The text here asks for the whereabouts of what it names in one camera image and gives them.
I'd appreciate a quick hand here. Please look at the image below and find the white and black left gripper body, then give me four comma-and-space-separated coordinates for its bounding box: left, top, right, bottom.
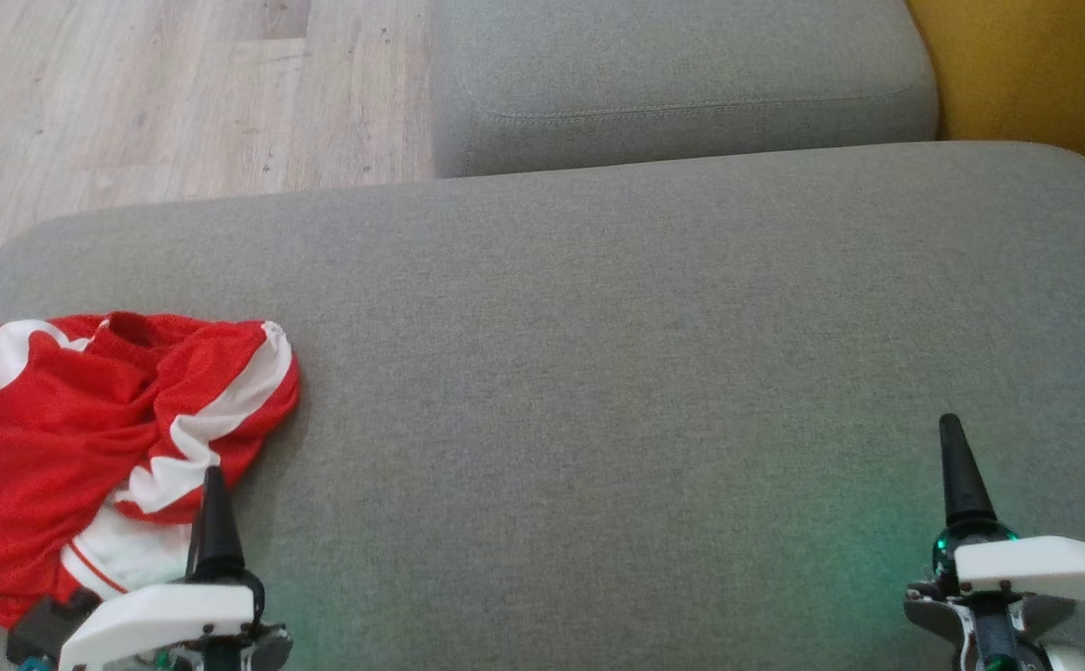
7, 568, 294, 671

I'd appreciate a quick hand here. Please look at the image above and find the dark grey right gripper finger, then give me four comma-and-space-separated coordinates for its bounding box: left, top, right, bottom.
938, 414, 1000, 532

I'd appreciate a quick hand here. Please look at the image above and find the red jersey with white sleeves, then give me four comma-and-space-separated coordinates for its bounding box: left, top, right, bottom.
0, 401, 206, 630

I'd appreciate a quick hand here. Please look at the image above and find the mustard yellow upholstered panel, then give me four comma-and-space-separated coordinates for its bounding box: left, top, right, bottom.
906, 0, 1085, 197

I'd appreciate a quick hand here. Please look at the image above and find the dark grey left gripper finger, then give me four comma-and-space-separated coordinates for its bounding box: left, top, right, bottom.
185, 466, 247, 581

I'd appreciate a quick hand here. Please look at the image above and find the large grey sofa seat cushion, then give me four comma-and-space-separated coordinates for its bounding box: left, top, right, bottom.
0, 142, 1085, 671

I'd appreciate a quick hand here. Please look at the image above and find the small grey sofa cushion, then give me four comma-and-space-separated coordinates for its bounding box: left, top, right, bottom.
431, 0, 941, 179

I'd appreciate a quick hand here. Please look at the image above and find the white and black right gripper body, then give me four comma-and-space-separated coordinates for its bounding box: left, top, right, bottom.
904, 520, 1085, 671

